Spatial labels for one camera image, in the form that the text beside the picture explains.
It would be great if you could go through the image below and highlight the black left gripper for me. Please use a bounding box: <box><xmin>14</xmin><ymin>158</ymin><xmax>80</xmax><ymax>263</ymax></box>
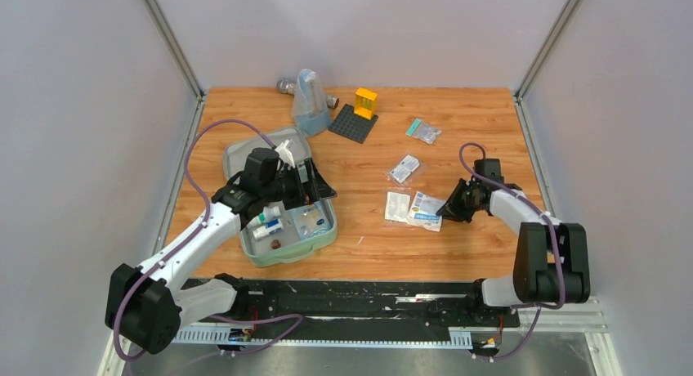
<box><xmin>262</xmin><ymin>158</ymin><xmax>337</xmax><ymax>210</ymax></box>

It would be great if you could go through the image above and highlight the blue mask package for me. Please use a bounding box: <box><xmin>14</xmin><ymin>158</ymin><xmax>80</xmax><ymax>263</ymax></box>
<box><xmin>289</xmin><ymin>204</ymin><xmax>332</xmax><ymax>240</ymax></box>

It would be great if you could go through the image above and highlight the white bottle green label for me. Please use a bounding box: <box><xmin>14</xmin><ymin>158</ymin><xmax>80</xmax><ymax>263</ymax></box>
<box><xmin>247</xmin><ymin>206</ymin><xmax>281</xmax><ymax>227</ymax></box>

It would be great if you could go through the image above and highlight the small blue white bottle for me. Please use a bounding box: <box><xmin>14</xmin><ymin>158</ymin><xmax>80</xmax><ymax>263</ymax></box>
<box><xmin>252</xmin><ymin>218</ymin><xmax>284</xmax><ymax>241</ymax></box>

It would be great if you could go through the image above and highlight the white gauze packet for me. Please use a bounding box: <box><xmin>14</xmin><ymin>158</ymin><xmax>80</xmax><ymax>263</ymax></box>
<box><xmin>384</xmin><ymin>191</ymin><xmax>411</xmax><ymax>224</ymax></box>

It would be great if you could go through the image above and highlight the mint green medicine kit case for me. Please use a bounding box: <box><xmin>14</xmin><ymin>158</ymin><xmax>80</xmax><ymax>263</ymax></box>
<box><xmin>222</xmin><ymin>127</ymin><xmax>338</xmax><ymax>267</ymax></box>

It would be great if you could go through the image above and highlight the clear bag of pads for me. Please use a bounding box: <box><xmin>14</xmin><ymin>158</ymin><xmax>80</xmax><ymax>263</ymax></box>
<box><xmin>386</xmin><ymin>154</ymin><xmax>421</xmax><ymax>185</ymax></box>

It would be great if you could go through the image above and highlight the teal header plastic packet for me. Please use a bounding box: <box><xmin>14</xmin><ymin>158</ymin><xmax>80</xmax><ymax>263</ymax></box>
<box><xmin>405</xmin><ymin>118</ymin><xmax>442</xmax><ymax>145</ymax></box>

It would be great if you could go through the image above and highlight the white blue cotton packet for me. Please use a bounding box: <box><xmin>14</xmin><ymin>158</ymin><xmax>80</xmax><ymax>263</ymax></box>
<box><xmin>406</xmin><ymin>191</ymin><xmax>445</xmax><ymax>232</ymax></box>

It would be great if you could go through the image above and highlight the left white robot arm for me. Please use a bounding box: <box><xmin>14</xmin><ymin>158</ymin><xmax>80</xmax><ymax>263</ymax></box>
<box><xmin>105</xmin><ymin>148</ymin><xmax>338</xmax><ymax>354</ymax></box>

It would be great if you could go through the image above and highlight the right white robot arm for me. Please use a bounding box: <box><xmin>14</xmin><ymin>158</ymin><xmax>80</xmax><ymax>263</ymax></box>
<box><xmin>436</xmin><ymin>159</ymin><xmax>591</xmax><ymax>325</ymax></box>

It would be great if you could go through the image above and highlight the dark grey brick baseplate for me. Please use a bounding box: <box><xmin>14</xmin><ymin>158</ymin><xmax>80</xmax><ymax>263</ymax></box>
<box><xmin>328</xmin><ymin>104</ymin><xmax>378</xmax><ymax>144</ymax></box>

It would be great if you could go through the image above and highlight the yellow toy window brick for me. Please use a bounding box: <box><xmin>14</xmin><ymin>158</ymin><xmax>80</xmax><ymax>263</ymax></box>
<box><xmin>354</xmin><ymin>87</ymin><xmax>378</xmax><ymax>120</ymax></box>

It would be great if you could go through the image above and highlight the glitter silver microphone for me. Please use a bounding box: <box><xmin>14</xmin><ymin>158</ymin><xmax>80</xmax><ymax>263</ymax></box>
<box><xmin>276</xmin><ymin>78</ymin><xmax>340</xmax><ymax>109</ymax></box>

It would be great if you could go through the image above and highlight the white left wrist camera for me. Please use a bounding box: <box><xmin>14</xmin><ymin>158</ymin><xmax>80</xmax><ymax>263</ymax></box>
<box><xmin>274</xmin><ymin>139</ymin><xmax>296</xmax><ymax>168</ymax></box>

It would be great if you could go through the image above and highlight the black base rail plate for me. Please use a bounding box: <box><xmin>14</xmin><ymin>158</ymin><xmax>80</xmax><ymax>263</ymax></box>
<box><xmin>223</xmin><ymin>279</ymin><xmax>520</xmax><ymax>342</ymax></box>

